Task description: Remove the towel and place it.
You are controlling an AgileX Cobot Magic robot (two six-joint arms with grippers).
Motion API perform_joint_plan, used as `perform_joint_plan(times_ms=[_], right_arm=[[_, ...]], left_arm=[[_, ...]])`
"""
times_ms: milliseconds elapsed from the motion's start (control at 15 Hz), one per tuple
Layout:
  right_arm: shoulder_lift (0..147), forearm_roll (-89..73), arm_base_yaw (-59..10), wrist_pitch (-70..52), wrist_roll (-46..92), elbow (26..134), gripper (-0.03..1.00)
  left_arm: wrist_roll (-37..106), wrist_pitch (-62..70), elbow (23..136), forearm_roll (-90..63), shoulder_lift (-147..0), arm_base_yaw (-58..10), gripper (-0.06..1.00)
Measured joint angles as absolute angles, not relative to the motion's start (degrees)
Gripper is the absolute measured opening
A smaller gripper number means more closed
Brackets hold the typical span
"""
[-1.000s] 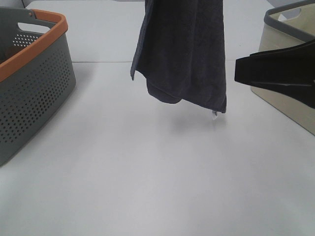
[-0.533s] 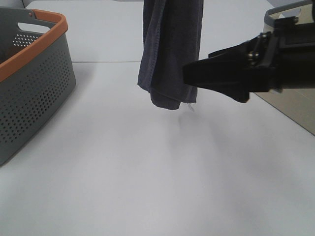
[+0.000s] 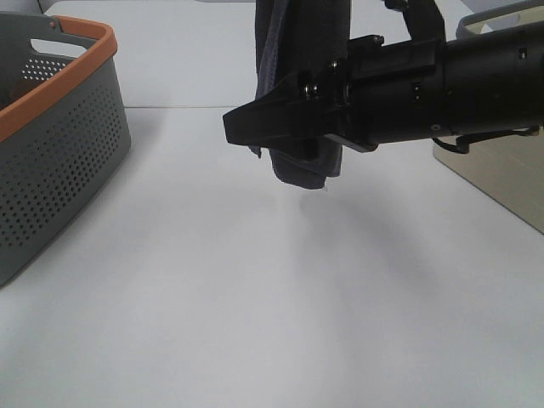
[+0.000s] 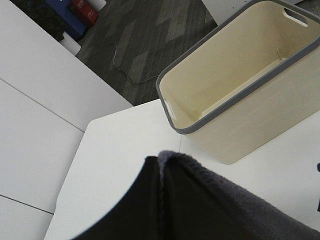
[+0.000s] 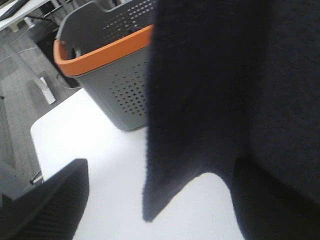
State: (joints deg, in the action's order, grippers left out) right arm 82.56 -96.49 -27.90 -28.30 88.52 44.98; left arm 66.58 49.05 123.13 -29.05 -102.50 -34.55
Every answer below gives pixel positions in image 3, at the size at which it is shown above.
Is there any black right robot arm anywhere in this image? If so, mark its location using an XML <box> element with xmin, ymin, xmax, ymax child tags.
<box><xmin>224</xmin><ymin>1</ymin><xmax>543</xmax><ymax>161</ymax></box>

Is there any beige basket with grey rim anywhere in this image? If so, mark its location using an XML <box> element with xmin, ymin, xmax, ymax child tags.
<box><xmin>433</xmin><ymin>1</ymin><xmax>543</xmax><ymax>231</ymax></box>

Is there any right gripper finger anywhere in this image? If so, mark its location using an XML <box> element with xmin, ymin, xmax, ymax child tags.
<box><xmin>222</xmin><ymin>71</ymin><xmax>341</xmax><ymax>150</ymax></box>
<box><xmin>303</xmin><ymin>137</ymin><xmax>327</xmax><ymax>163</ymax></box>

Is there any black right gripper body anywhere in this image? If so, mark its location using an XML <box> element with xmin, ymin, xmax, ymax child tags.
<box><xmin>312</xmin><ymin>36</ymin><xmax>451</xmax><ymax>152</ymax></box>

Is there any dark grey towel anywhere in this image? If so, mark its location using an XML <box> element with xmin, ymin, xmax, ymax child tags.
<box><xmin>254</xmin><ymin>0</ymin><xmax>351</xmax><ymax>190</ymax></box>

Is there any grey basket with orange rim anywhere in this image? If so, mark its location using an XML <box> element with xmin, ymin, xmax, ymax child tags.
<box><xmin>1</xmin><ymin>12</ymin><xmax>131</xmax><ymax>283</ymax></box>

